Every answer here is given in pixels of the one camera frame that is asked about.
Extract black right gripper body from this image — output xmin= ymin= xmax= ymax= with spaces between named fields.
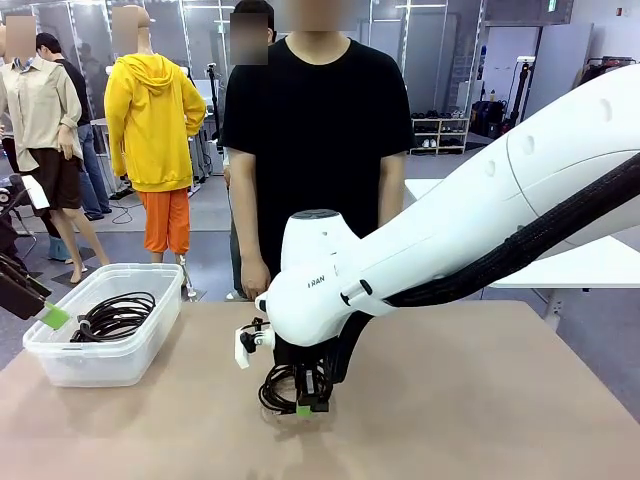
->
xmin=272 ymin=339 xmax=330 ymax=383

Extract black USB cable blue plug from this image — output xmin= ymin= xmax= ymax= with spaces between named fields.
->
xmin=258 ymin=363 xmax=334 ymax=419

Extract black USB cable gold plug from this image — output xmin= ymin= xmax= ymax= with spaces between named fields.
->
xmin=79 ymin=291 xmax=158 ymax=342

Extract person's right forearm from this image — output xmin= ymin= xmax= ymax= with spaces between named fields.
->
xmin=233 ymin=199 xmax=267 ymax=266

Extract person's left forearm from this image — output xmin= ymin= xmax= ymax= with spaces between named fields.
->
xmin=375 ymin=192 xmax=405 ymax=227

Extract person's right hand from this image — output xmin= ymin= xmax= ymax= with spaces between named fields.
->
xmin=239 ymin=258 xmax=273 ymax=301

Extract clear plastic storage bin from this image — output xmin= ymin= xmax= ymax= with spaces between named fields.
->
xmin=22 ymin=262 xmax=184 ymax=389

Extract brown shorts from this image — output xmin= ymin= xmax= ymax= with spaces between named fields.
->
xmin=17 ymin=147 xmax=84 ymax=214

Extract mannequin stand base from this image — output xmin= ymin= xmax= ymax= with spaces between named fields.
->
xmin=177 ymin=252 xmax=207 ymax=302

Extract man in black shirt jeans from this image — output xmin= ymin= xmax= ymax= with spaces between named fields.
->
xmin=34 ymin=32 xmax=112 ymax=221

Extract mannequin in beige shirt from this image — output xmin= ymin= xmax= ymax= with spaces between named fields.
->
xmin=0 ymin=14 xmax=111 ymax=286

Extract orange cropped pants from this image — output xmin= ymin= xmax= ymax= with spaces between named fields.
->
xmin=137 ymin=188 xmax=192 ymax=255

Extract yellow hoodie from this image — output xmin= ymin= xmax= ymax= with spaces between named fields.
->
xmin=103 ymin=53 xmax=208 ymax=194

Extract black tripod stand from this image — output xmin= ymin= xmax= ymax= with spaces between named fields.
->
xmin=205 ymin=62 xmax=230 ymax=177

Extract person in black t-shirt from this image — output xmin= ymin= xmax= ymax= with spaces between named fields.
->
xmin=221 ymin=0 xmax=417 ymax=302

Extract mannequin in yellow hoodie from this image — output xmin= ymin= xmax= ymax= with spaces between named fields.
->
xmin=103 ymin=4 xmax=209 ymax=266

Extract white shoe rack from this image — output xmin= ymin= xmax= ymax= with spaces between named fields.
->
xmin=410 ymin=115 xmax=472 ymax=156

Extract large white table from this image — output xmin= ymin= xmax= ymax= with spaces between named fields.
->
xmin=403 ymin=178 xmax=640 ymax=332

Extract black bags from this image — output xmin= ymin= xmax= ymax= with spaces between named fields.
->
xmin=471 ymin=98 xmax=511 ymax=141

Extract black-haired bystander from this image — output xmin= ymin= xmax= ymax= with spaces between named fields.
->
xmin=222 ymin=0 xmax=275 ymax=302

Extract grey partition panel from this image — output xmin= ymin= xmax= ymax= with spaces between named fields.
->
xmin=516 ymin=23 xmax=595 ymax=124

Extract black clothes rack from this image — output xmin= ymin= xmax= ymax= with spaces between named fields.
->
xmin=574 ymin=55 xmax=640 ymax=91

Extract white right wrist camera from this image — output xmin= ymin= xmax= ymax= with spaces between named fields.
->
xmin=232 ymin=316 xmax=277 ymax=371

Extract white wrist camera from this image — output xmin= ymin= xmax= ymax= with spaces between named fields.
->
xmin=232 ymin=316 xmax=277 ymax=371
xmin=20 ymin=173 xmax=52 ymax=212

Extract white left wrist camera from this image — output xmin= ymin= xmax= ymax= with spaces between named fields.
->
xmin=20 ymin=173 xmax=52 ymax=212

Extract black braided cable sleeve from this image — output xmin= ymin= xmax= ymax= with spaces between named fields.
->
xmin=323 ymin=151 xmax=640 ymax=387

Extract black camera pole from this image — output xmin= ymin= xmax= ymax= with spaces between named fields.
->
xmin=507 ymin=56 xmax=535 ymax=130

